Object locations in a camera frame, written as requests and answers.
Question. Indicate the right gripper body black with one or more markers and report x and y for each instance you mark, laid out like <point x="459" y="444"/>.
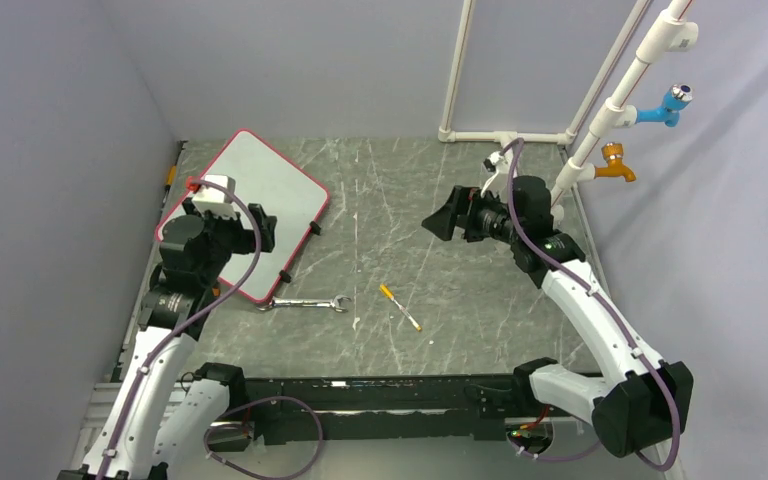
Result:
<point x="491" y="220"/>

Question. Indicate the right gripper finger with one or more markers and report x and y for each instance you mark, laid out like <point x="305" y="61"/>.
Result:
<point x="462" y="198"/>
<point x="442" y="224"/>

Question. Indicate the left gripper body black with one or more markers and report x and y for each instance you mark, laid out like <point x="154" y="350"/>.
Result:
<point x="226" y="235"/>

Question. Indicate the whiteboard with red rim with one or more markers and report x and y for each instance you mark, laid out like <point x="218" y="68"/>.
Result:
<point x="265" y="176"/>

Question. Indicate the white marker pen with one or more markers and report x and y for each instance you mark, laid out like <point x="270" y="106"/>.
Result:
<point x="404" y="311"/>

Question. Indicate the yellow marker cap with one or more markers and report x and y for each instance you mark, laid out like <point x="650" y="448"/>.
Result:
<point x="386" y="291"/>

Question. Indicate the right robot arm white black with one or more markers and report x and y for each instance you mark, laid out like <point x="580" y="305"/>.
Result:
<point x="640" y="399"/>

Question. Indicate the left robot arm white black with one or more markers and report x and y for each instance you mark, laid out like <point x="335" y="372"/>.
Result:
<point x="137" y="440"/>

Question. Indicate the silver combination wrench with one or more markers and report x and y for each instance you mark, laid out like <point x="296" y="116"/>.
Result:
<point x="336" y="304"/>

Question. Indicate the orange tap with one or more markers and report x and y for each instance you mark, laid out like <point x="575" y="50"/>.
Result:
<point x="613" y="154"/>

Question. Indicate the blue tap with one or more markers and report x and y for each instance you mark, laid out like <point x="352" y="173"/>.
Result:
<point x="678" y="97"/>

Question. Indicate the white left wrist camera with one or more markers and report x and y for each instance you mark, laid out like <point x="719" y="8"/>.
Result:
<point x="207" y="199"/>

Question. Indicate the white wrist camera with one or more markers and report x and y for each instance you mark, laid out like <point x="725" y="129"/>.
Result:
<point x="207" y="199"/>
<point x="497" y="165"/>

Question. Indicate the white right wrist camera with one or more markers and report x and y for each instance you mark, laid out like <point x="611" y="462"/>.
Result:
<point x="497" y="165"/>

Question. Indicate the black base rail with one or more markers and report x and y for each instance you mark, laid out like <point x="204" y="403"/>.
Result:
<point x="483" y="407"/>

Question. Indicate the white pvc pipe frame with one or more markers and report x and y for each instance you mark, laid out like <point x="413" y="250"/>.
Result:
<point x="670" y="31"/>

